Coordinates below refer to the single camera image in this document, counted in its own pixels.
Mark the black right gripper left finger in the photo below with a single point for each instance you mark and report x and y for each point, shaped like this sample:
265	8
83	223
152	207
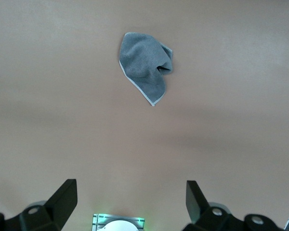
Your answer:
57	207

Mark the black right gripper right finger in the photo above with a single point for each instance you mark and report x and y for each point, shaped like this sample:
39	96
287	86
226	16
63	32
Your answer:
197	207

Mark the grey and pink towel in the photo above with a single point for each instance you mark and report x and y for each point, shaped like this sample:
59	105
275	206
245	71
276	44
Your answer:
139	60

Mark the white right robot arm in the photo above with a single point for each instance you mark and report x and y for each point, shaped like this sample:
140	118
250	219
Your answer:
120	227

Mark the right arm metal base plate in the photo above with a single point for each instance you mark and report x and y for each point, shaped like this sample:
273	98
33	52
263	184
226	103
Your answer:
98	220

